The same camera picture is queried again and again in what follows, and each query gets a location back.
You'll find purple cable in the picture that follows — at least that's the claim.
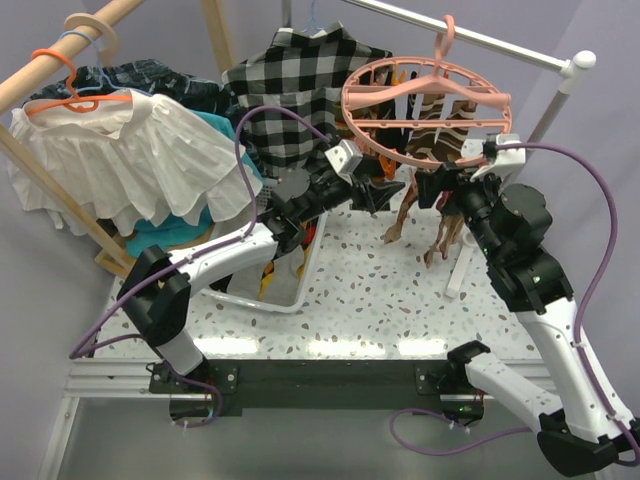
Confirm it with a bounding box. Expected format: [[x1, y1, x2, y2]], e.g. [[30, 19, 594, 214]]
[[68, 105, 331, 431], [389, 142, 640, 456]]

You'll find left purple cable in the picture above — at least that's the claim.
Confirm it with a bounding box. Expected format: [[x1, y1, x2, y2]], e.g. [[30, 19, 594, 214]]
[[68, 105, 331, 431]]

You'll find wooden ring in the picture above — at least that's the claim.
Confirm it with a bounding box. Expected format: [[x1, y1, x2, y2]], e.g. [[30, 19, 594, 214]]
[[64, 13, 120, 65]]

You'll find light blue hanger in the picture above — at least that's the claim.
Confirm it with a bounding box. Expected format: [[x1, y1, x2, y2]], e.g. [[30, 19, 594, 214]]
[[59, 30, 112, 93]]

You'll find white rack foot bracket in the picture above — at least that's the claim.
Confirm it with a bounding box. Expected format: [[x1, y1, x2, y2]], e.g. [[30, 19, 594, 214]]
[[445, 231, 478, 298]]

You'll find teal cloth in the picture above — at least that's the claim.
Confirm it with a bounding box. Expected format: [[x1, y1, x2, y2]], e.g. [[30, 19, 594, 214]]
[[126, 110, 235, 258]]

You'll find white laundry basket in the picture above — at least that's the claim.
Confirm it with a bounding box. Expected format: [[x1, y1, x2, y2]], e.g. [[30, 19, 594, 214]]
[[209, 189, 329, 315]]

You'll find black white checked shirt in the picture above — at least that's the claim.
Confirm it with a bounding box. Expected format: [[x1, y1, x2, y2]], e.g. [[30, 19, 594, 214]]
[[222, 22, 392, 178]]

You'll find orange clothes hanger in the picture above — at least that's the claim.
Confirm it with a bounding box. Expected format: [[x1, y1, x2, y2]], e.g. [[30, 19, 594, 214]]
[[26, 48, 133, 116]]

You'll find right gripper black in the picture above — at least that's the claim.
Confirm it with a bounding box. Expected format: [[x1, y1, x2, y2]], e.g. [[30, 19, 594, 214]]
[[414, 161, 507, 260]]

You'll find argyle orange brown sock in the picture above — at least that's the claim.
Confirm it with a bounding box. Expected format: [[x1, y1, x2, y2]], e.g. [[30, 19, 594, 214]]
[[423, 211, 464, 268]]

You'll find wooden clothes rail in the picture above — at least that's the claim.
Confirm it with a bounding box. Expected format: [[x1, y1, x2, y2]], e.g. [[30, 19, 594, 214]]
[[1, 0, 143, 113]]

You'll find dark patterned garment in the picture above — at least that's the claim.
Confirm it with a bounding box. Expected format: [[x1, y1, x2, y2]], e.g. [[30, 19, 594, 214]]
[[24, 58, 234, 119]]

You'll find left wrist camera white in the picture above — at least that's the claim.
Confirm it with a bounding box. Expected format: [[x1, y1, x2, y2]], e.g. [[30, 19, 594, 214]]
[[324, 139, 363, 175]]

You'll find pink round clip hanger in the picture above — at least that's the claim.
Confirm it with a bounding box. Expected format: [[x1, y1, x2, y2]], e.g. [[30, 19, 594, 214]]
[[341, 15, 512, 179]]

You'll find metal clothes rail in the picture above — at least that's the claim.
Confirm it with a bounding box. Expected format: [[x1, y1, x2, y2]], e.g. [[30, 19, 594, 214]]
[[349, 1, 596, 143]]

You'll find white ruffled blouse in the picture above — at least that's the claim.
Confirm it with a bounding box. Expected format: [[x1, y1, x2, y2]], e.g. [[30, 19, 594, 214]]
[[9, 89, 262, 236]]

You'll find grey yellow sock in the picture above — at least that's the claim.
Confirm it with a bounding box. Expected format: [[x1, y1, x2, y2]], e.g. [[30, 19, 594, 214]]
[[227, 247, 305, 306]]

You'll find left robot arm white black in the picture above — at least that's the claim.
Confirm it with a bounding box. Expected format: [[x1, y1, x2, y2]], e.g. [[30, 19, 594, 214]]
[[117, 169, 404, 392]]

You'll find olive striped hanging sock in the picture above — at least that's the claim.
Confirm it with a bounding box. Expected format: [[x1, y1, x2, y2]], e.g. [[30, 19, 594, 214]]
[[333, 102, 362, 150]]

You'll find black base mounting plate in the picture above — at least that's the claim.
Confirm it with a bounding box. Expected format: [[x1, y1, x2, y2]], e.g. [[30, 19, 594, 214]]
[[148, 358, 485, 420]]

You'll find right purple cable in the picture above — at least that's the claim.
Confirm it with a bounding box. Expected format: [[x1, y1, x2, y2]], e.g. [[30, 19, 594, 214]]
[[389, 142, 640, 456]]

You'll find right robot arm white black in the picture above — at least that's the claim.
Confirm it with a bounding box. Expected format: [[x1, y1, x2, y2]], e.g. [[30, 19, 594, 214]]
[[415, 163, 639, 477]]

